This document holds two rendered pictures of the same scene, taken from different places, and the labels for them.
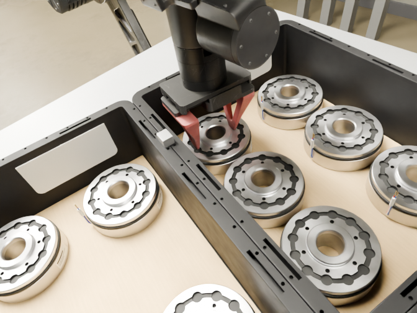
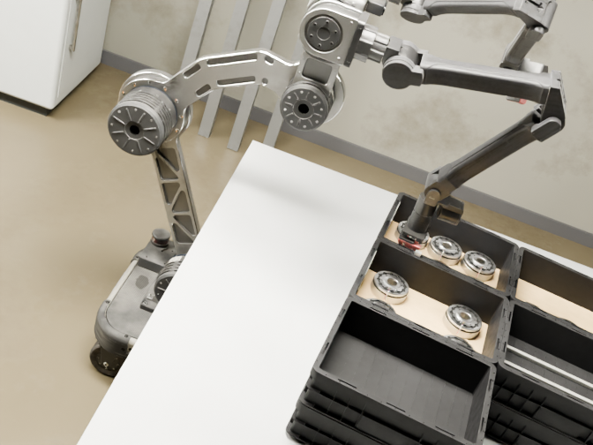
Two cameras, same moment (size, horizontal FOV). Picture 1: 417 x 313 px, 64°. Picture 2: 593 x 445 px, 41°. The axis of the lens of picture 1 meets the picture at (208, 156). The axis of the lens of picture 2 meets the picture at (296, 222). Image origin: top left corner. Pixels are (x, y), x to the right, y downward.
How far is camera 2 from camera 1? 2.05 m
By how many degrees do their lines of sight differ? 45
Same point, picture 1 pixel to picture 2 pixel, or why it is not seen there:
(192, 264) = (433, 305)
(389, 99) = (459, 232)
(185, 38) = (429, 213)
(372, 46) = (383, 193)
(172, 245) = (421, 301)
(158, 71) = (256, 214)
